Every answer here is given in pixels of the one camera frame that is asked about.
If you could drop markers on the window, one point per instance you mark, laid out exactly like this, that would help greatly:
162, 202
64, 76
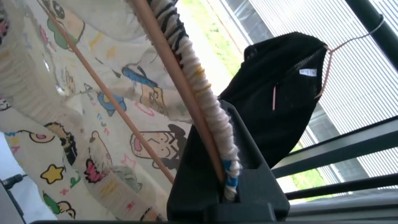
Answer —
357, 143

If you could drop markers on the black garment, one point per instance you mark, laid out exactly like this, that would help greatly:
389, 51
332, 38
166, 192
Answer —
273, 118

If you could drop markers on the cream printed garment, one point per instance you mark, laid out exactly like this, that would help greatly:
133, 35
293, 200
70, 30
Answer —
93, 109

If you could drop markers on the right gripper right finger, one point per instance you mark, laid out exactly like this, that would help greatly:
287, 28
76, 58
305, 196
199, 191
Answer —
258, 193

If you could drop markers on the black clothes rack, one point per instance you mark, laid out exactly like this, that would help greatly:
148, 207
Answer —
379, 31

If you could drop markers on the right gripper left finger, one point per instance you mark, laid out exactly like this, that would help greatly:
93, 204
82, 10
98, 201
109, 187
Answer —
192, 186

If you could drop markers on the pink clothes hanger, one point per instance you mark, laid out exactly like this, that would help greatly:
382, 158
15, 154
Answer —
326, 71
174, 71

